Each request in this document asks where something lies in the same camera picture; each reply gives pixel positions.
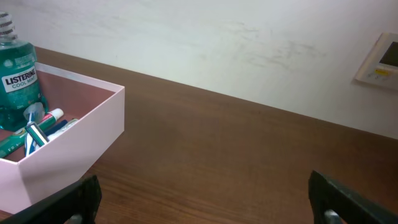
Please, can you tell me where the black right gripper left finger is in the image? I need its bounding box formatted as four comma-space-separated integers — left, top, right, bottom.
1, 175, 102, 224

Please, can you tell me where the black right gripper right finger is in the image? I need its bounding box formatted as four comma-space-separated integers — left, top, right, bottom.
308, 170, 397, 224

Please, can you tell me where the white cardboard box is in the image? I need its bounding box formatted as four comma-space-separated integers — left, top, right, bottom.
1, 63, 125, 214

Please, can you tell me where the blue razor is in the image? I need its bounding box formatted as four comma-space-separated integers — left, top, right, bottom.
25, 119, 68, 151

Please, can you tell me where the Colgate toothpaste tube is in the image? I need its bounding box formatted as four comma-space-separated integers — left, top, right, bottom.
1, 108, 64, 158

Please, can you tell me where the toothbrush with clear cap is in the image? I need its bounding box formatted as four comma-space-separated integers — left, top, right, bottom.
24, 103, 45, 157

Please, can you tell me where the blue Listerine mouthwash bottle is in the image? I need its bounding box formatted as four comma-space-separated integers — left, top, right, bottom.
1, 11, 49, 131

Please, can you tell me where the green Dettol soap box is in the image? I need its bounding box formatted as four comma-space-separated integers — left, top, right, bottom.
48, 118, 79, 141

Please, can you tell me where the beige wall control panel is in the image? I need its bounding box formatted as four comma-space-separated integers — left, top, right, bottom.
354, 32, 397, 90

